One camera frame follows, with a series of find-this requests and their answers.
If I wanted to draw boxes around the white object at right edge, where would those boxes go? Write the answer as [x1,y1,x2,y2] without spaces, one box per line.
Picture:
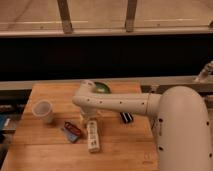
[195,60,213,83]

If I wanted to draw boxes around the black striped rectangular box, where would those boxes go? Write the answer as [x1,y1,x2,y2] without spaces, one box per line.
[120,112,134,124]

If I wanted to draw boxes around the red and blue small packet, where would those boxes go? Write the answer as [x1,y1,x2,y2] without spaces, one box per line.
[61,121,82,143]

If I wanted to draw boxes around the right metal frame post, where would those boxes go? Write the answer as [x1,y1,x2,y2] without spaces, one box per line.
[125,0,137,32]

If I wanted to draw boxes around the white bottle with label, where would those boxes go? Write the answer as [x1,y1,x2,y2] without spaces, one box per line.
[87,120,100,153]

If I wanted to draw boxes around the green bowl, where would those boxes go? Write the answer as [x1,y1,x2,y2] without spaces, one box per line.
[95,82,110,93]

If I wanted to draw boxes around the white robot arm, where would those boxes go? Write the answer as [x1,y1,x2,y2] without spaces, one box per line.
[72,80,213,171]

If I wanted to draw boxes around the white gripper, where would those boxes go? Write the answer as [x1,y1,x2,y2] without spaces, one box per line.
[80,108,97,126]

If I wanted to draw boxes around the metal frame post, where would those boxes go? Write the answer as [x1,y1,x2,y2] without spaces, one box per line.
[125,0,137,32]
[57,0,73,34]

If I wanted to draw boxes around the translucent plastic cup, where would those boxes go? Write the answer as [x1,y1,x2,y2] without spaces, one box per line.
[32,100,54,124]

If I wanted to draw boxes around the left metal frame post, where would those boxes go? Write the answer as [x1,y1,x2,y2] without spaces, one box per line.
[57,0,73,34]

